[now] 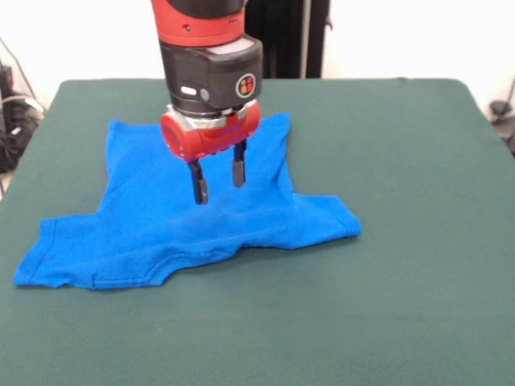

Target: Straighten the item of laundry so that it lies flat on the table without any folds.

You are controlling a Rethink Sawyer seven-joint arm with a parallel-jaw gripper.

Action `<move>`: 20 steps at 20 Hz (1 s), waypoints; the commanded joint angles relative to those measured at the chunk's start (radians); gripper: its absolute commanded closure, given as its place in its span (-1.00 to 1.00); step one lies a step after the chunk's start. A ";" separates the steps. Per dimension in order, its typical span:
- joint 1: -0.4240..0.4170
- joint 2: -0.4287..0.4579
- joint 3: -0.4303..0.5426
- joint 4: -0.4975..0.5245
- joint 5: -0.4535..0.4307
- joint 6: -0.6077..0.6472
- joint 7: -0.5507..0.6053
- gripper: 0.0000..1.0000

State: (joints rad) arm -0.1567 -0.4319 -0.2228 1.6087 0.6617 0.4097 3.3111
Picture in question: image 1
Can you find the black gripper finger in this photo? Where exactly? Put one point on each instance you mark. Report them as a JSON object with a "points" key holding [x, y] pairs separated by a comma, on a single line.
{"points": [[199, 187], [238, 169]]}

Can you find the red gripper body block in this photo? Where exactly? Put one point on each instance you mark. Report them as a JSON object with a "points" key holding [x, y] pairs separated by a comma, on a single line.
{"points": [[209, 140]]}

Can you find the blue shirt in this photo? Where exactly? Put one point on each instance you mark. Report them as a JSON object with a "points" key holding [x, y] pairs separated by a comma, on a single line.
{"points": [[161, 225]]}

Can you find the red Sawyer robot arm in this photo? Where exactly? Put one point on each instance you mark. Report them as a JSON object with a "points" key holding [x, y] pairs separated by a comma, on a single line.
{"points": [[201, 72]]}

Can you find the dark green table cloth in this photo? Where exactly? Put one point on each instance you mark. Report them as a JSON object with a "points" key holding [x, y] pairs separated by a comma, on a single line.
{"points": [[362, 281]]}

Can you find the small black box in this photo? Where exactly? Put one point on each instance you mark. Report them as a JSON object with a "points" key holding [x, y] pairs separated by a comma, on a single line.
{"points": [[5, 80]]}

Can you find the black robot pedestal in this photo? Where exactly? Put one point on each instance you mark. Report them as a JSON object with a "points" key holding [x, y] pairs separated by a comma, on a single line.
{"points": [[289, 40]]}

